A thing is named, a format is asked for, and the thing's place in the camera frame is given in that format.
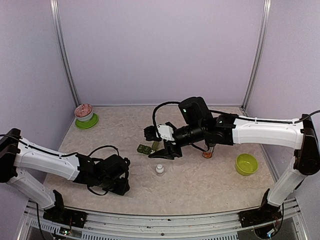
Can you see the aluminium frame post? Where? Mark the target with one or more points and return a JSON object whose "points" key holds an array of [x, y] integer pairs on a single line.
{"points": [[54, 5], [258, 53]]}

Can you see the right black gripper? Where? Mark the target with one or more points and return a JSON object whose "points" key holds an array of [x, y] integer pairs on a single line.
{"points": [[166, 153]]}

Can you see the lime green plate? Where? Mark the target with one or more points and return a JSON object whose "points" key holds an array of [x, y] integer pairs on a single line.
{"points": [[87, 124]]}

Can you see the lime green bowl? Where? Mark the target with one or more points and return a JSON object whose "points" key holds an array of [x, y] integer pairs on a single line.
{"points": [[246, 164]]}

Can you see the right aluminium frame post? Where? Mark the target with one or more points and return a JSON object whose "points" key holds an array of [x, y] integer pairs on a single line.
{"points": [[258, 53]]}

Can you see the small white pill bottle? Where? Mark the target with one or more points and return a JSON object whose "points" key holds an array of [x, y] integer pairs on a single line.
{"points": [[159, 169]]}

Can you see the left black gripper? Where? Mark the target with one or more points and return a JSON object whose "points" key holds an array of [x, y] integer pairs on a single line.
{"points": [[121, 190]]}

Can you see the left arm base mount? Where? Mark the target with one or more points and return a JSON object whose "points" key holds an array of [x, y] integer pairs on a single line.
{"points": [[66, 215]]}

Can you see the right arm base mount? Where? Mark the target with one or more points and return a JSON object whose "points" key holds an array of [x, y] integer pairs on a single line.
{"points": [[263, 214]]}

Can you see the green weekly pill organizer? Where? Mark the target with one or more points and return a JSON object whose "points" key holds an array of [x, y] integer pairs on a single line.
{"points": [[147, 150]]}

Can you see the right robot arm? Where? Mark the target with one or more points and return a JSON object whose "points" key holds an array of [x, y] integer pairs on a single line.
{"points": [[230, 129]]}

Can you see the red patterned white bowl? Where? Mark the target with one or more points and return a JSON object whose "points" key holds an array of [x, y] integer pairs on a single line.
{"points": [[84, 112]]}

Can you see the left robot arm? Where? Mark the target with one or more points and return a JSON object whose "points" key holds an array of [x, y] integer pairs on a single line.
{"points": [[18, 154]]}

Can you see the left aluminium frame post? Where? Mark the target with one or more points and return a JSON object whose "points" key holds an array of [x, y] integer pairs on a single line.
{"points": [[54, 5]]}

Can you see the front aluminium rail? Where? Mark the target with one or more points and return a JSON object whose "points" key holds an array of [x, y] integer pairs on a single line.
{"points": [[115, 226]]}

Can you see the orange pill bottle grey cap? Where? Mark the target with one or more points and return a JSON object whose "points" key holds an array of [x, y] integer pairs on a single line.
{"points": [[209, 152]]}

